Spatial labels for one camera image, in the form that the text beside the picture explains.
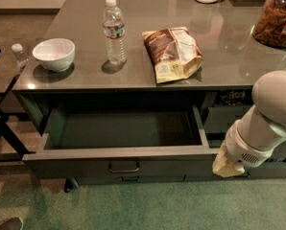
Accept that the black side table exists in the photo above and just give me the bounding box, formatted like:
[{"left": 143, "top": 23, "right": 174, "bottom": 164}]
[{"left": 0, "top": 44, "right": 32, "bottom": 162}]

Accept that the white ceramic bowl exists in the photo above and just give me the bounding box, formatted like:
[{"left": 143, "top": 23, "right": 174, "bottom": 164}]
[{"left": 33, "top": 38, "right": 75, "bottom": 72}]

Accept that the grey drawer cabinet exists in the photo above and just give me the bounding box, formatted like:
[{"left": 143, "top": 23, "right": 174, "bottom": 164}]
[{"left": 14, "top": 0, "right": 286, "bottom": 186}]

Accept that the small bottle white cap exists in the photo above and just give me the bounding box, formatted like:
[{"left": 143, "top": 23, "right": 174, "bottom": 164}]
[{"left": 12, "top": 43, "right": 30, "bottom": 70}]

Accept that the black caster wheel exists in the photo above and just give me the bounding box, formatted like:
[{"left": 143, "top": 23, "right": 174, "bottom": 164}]
[{"left": 64, "top": 179, "right": 74, "bottom": 193}]

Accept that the jar of nuts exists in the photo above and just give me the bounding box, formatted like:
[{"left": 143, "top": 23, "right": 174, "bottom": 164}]
[{"left": 252, "top": 0, "right": 286, "bottom": 49}]

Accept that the clear plastic water bottle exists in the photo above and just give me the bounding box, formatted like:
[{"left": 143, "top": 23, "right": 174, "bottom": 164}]
[{"left": 103, "top": 0, "right": 127, "bottom": 65}]

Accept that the grey drawer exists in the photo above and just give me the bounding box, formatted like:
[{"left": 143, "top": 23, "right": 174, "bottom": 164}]
[
  {"left": 209, "top": 137, "right": 286, "bottom": 161},
  {"left": 203, "top": 105, "right": 250, "bottom": 133},
  {"left": 69, "top": 174, "right": 186, "bottom": 186},
  {"left": 23, "top": 106, "right": 217, "bottom": 180},
  {"left": 185, "top": 162, "right": 286, "bottom": 181}
]

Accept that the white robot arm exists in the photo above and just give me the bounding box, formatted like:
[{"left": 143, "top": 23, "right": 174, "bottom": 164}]
[{"left": 212, "top": 70, "right": 286, "bottom": 177}]

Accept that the shoe with white sole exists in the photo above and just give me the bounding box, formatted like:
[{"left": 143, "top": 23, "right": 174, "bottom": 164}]
[{"left": 0, "top": 217, "right": 24, "bottom": 230}]

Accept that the brown yellow snack bag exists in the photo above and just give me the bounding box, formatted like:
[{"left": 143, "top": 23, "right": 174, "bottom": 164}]
[{"left": 142, "top": 27, "right": 203, "bottom": 83}]

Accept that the dark snack package in drawer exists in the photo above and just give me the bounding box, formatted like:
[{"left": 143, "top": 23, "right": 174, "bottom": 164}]
[{"left": 216, "top": 90, "right": 252, "bottom": 105}]

